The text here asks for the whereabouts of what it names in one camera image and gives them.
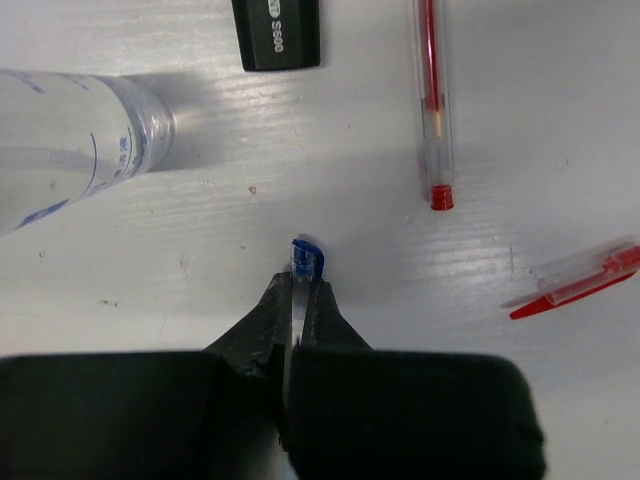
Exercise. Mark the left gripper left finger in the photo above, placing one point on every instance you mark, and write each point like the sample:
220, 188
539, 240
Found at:
202, 414

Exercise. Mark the clear blue-cap glue bottle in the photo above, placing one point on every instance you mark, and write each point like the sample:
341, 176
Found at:
66, 137

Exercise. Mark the pink cap highlighter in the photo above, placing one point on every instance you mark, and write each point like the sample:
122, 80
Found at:
278, 35

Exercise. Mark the red pen cap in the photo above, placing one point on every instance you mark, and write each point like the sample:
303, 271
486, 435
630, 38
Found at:
565, 280

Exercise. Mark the red gel pen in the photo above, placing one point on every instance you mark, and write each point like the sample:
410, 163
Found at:
431, 64

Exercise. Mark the blue pen cap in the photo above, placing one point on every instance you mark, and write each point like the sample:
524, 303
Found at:
306, 268

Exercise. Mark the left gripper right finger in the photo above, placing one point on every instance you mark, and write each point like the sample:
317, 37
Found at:
354, 412

